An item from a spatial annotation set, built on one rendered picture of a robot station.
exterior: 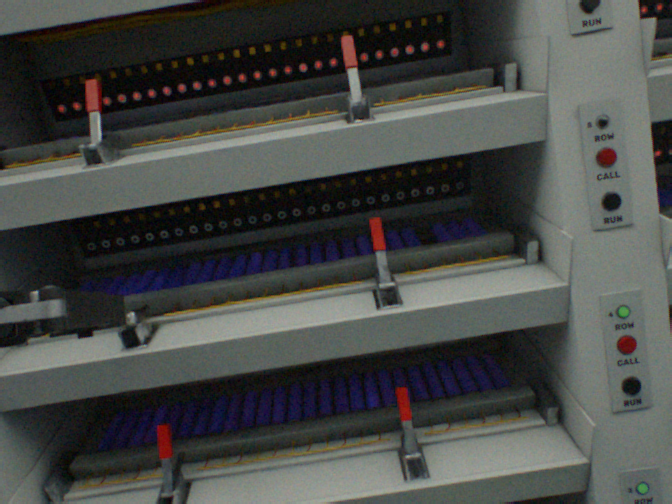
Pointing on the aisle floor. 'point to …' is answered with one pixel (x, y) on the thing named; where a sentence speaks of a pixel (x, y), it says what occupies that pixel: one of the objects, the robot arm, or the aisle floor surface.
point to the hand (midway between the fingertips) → (89, 314)
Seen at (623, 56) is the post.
